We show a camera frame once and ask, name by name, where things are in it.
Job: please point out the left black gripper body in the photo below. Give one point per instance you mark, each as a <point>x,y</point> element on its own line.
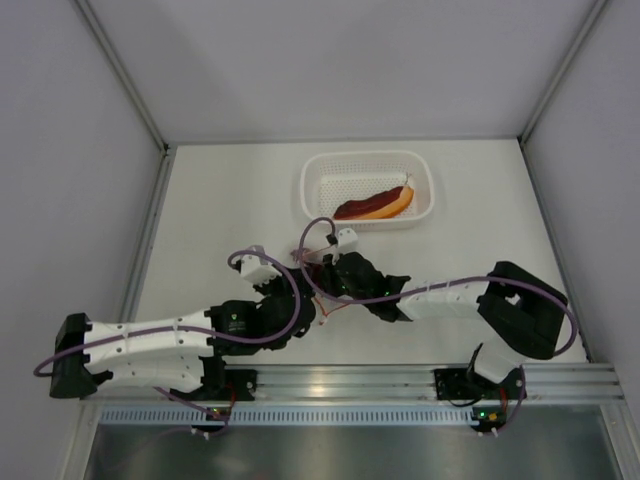
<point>281,285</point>

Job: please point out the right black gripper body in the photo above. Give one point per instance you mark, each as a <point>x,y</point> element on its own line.
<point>336,284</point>

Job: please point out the fake orange food piece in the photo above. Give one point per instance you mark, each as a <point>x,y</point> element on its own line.
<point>383,205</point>

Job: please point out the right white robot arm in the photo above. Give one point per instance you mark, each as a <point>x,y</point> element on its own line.
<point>525,314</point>

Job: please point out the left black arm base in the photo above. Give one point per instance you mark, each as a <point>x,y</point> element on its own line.
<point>235,387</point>

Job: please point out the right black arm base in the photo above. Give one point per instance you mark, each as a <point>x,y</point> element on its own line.
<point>453,385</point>

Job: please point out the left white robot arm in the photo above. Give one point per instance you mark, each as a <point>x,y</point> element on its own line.
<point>184,355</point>

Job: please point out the white perforated plastic basket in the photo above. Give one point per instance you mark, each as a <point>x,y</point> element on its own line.
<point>329,180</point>

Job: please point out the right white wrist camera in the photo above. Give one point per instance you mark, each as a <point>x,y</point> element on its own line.
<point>343,241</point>

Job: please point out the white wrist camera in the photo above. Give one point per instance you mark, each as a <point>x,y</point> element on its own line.
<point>343,241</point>
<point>254,268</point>

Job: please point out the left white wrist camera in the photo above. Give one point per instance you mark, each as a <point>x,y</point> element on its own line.
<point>254,268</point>

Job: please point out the grey slotted cable duct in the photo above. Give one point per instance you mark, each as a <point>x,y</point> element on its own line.
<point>350,415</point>

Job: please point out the aluminium mounting rail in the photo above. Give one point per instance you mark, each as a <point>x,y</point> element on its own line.
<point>550,383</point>

